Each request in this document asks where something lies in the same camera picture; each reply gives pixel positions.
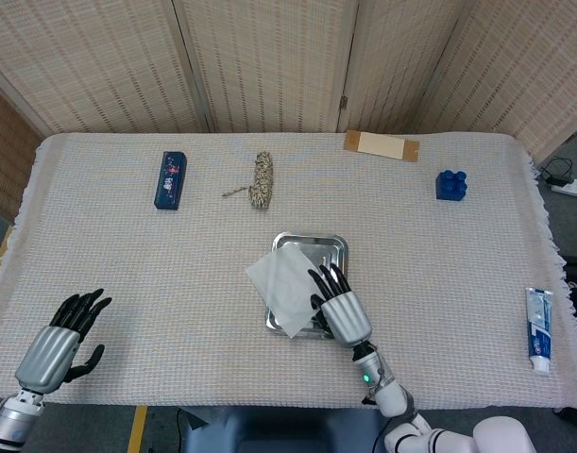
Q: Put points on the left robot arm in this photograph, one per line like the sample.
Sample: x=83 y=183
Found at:
x=9 y=420

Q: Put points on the white power strip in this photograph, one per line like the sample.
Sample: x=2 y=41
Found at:
x=573 y=189

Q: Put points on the beige woven screen panel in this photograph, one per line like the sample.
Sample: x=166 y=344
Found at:
x=392 y=61
x=94 y=61
x=529 y=71
x=269 y=61

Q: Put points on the cardboard strip with cream card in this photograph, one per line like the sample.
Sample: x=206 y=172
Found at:
x=382 y=146

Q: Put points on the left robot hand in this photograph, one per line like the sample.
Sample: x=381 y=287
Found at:
x=47 y=354

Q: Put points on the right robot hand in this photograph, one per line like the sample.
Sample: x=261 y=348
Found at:
x=347 y=316

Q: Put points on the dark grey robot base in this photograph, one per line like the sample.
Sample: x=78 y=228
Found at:
x=278 y=434

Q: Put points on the dark blue printed box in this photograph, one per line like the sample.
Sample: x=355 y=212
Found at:
x=171 y=181

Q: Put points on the silver metal tray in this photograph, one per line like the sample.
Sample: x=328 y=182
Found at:
x=326 y=250

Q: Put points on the white paper sheet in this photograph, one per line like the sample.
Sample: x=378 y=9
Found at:
x=283 y=288

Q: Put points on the brown woven screen panel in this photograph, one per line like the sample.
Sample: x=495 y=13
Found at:
x=5 y=156

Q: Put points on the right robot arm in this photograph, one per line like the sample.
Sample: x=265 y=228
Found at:
x=392 y=396

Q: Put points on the blue building block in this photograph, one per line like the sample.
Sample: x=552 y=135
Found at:
x=451 y=189

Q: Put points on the white blue toothpaste tube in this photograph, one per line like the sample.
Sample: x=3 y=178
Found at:
x=539 y=330

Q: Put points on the metal screen hinge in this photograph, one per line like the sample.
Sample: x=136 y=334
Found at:
x=344 y=103

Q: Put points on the white woven tablecloth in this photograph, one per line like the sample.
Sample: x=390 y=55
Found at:
x=174 y=264

